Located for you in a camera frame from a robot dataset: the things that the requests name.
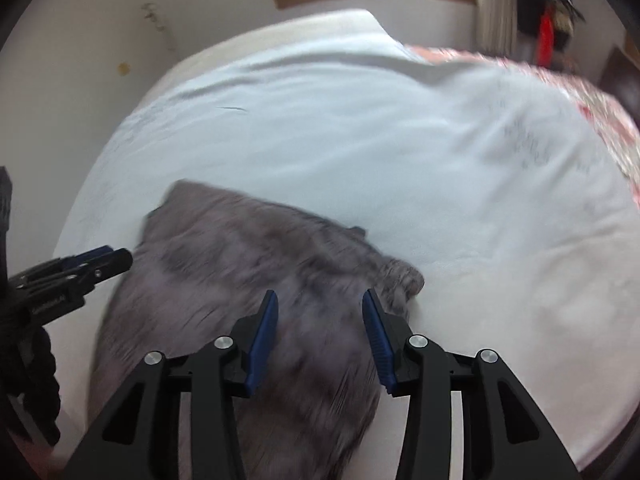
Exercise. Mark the pink floral blanket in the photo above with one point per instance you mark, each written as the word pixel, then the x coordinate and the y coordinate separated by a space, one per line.
pixel 600 105

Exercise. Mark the dark wooden furniture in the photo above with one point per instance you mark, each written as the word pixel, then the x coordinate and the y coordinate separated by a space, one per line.
pixel 620 80

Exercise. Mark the red hanging item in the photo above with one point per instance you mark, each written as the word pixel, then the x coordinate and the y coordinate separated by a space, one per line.
pixel 546 35

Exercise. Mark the grey quilted jacket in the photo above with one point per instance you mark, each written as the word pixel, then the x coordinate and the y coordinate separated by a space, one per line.
pixel 225 270

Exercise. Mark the white bed sheet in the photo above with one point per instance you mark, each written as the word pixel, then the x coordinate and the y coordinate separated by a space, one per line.
pixel 400 160

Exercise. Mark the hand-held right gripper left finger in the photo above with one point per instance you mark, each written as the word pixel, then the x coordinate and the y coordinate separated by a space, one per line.
pixel 262 340

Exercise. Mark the beige curtain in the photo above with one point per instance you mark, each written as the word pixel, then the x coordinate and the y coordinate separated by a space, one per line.
pixel 495 5

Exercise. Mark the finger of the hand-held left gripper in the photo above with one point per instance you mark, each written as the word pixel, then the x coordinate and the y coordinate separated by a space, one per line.
pixel 90 256
pixel 110 265

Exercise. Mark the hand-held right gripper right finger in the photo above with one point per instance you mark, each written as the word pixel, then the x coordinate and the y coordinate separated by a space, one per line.
pixel 380 345

